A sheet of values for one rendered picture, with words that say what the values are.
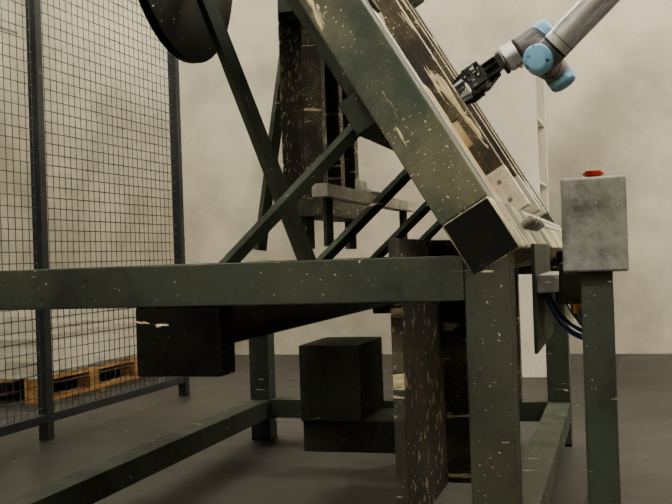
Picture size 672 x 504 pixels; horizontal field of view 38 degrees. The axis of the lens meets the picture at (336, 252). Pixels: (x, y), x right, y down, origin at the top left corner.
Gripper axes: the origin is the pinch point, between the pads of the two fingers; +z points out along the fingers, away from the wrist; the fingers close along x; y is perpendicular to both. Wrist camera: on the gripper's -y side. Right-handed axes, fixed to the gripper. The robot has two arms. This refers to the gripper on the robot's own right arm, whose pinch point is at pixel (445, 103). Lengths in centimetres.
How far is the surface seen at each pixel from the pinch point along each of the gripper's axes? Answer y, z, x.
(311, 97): -73, 46, -47
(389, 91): 83, 2, 10
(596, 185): 83, -21, 48
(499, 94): -346, -6, -62
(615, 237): 83, -19, 58
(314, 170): 73, 26, 12
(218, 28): -15, 48, -66
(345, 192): -27, 44, -1
